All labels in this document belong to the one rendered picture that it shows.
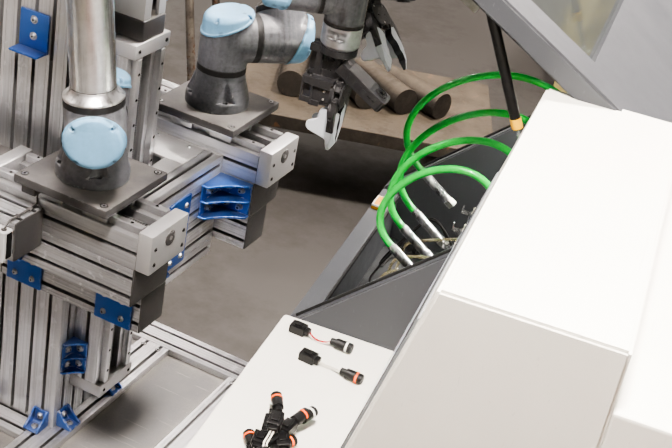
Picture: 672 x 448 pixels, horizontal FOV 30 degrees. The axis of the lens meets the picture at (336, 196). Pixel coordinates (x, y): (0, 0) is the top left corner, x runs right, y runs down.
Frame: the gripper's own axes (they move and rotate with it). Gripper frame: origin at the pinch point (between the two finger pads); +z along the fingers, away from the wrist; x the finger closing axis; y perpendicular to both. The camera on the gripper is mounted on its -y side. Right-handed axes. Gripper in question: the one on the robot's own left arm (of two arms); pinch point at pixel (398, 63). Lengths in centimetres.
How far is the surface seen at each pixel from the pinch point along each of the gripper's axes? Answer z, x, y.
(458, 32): -63, -402, 131
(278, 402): 51, 66, 14
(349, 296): 40, 38, 10
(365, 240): 30.8, -0.9, 23.2
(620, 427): 63, 104, -52
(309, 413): 55, 65, 10
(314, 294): 37, 25, 25
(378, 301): 43, 37, 6
